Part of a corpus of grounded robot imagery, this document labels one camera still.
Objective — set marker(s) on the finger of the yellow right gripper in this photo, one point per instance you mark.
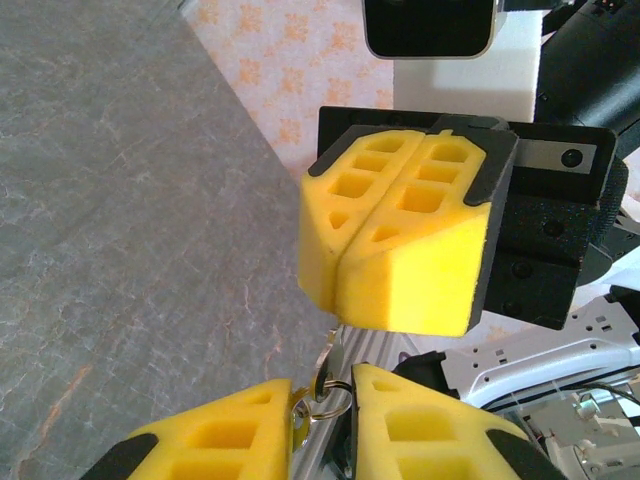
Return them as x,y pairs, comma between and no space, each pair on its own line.
320,240
425,280

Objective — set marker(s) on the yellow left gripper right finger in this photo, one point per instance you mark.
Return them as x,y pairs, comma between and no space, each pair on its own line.
425,440

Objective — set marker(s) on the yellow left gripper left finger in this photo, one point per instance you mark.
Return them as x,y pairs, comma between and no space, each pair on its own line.
215,440

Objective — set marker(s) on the silver key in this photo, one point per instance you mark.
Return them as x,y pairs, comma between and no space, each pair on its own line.
332,360
301,432

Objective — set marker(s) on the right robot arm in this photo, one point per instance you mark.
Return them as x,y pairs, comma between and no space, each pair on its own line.
590,65

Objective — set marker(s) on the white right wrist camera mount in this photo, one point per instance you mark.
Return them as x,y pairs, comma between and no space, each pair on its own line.
450,85

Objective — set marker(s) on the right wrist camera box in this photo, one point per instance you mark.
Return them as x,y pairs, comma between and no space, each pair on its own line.
430,27

